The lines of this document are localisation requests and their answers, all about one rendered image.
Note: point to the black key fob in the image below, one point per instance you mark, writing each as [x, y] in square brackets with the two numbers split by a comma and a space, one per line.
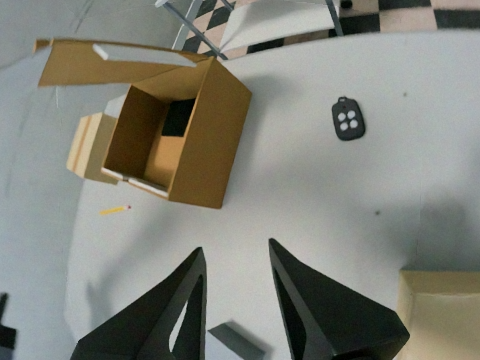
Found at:
[348, 118]

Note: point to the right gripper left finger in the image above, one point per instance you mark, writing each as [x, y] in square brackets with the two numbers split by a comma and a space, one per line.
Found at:
[141, 331]

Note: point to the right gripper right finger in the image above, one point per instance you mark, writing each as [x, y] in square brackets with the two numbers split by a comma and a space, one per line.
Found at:
[339, 322]

